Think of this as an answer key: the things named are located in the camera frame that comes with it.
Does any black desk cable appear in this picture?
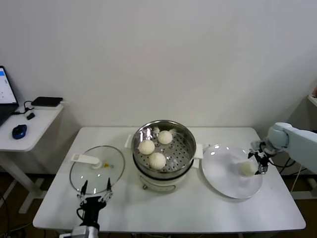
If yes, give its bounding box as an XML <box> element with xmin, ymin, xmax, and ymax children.
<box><xmin>13</xmin><ymin>100</ymin><xmax>34</xmax><ymax>116</ymax></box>

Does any glass lid white handle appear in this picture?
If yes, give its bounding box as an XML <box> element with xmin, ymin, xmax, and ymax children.
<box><xmin>69</xmin><ymin>145</ymin><xmax>125</xmax><ymax>195</ymax></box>

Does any flat black device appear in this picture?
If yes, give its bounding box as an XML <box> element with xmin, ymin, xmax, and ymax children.
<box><xmin>31</xmin><ymin>96</ymin><xmax>63</xmax><ymax>107</ymax></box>

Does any white round plate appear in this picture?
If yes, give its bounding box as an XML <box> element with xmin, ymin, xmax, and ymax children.
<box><xmin>201</xmin><ymin>143</ymin><xmax>263</xmax><ymax>199</ymax></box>

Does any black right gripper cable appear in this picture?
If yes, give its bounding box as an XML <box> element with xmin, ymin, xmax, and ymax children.
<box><xmin>268</xmin><ymin>158</ymin><xmax>295</xmax><ymax>169</ymax></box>

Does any blue black computer mouse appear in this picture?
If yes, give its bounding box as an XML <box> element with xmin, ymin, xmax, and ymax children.
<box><xmin>11</xmin><ymin>124</ymin><xmax>27</xmax><ymax>140</ymax></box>

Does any black floor cable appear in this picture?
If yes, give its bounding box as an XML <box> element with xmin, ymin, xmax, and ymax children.
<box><xmin>0</xmin><ymin>193</ymin><xmax>10</xmax><ymax>234</ymax></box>

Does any white electric cooker base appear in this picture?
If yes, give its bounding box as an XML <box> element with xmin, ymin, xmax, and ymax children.
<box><xmin>132</xmin><ymin>148</ymin><xmax>200</xmax><ymax>194</ymax></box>

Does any white side desk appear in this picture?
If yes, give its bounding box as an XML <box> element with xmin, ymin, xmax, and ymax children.
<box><xmin>0</xmin><ymin>105</ymin><xmax>65</xmax><ymax>214</ymax></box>

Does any white hanging cable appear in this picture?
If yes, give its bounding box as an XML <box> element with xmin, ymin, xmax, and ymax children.
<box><xmin>291</xmin><ymin>165</ymin><xmax>302</xmax><ymax>193</ymax></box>

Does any white steamed baozi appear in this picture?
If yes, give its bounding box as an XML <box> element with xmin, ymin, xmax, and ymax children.
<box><xmin>158</xmin><ymin>130</ymin><xmax>173</xmax><ymax>145</ymax></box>
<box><xmin>239</xmin><ymin>161</ymin><xmax>258</xmax><ymax>177</ymax></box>
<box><xmin>138</xmin><ymin>140</ymin><xmax>156</xmax><ymax>156</ymax></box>
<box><xmin>149</xmin><ymin>152</ymin><xmax>166</xmax><ymax>171</ymax></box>

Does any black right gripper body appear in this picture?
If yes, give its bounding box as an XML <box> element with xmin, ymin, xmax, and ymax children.
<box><xmin>256</xmin><ymin>148</ymin><xmax>271</xmax><ymax>167</ymax></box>

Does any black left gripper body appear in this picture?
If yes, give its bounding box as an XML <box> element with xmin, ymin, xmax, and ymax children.
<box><xmin>79</xmin><ymin>196</ymin><xmax>108</xmax><ymax>227</ymax></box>

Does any black cable with adapter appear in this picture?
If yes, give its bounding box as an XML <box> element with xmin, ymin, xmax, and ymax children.
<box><xmin>279</xmin><ymin>158</ymin><xmax>308</xmax><ymax>175</ymax></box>

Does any black laptop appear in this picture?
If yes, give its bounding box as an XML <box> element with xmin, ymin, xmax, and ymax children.
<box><xmin>0</xmin><ymin>65</ymin><xmax>20</xmax><ymax>127</ymax></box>

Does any stainless steel steamer basket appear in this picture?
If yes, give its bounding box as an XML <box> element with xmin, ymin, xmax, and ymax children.
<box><xmin>124</xmin><ymin>120</ymin><xmax>204</xmax><ymax>175</ymax></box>

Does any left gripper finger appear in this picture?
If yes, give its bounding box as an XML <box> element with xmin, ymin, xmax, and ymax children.
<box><xmin>76</xmin><ymin>180</ymin><xmax>89</xmax><ymax>205</ymax></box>
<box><xmin>99</xmin><ymin>178</ymin><xmax>114</xmax><ymax>202</ymax></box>

